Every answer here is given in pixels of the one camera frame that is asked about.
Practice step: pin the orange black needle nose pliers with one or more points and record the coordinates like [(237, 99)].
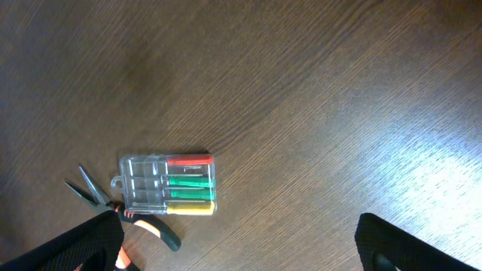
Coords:
[(101, 202)]

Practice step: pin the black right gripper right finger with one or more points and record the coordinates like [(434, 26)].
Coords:
[(383, 246)]

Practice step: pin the green screwdriver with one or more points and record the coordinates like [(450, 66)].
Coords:
[(173, 194), (179, 180)]

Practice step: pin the yellow screwdriver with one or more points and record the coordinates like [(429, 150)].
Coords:
[(175, 208)]

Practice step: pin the red screwdriver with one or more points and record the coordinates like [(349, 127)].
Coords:
[(183, 160)]

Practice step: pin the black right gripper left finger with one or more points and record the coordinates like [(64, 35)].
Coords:
[(92, 245)]

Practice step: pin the green screwdriver lower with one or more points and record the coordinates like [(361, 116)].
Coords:
[(173, 194)]

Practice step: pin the clear screwdriver set case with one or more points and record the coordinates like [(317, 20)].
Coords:
[(123, 185)]

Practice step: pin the green screwdriver upper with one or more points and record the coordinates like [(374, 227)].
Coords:
[(179, 180)]

